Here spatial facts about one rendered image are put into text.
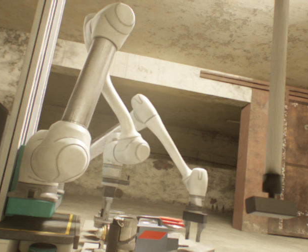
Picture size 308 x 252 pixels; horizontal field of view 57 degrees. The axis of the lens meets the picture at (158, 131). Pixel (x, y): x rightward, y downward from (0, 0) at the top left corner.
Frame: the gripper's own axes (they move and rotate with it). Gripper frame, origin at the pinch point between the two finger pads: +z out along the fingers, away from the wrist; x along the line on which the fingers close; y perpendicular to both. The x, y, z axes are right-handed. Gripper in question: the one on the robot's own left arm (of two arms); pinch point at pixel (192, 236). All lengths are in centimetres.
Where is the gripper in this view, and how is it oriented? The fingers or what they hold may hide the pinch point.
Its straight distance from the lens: 170.1
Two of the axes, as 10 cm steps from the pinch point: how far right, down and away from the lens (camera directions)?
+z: -1.3, 9.7, -2.0
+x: -8.4, 0.0, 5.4
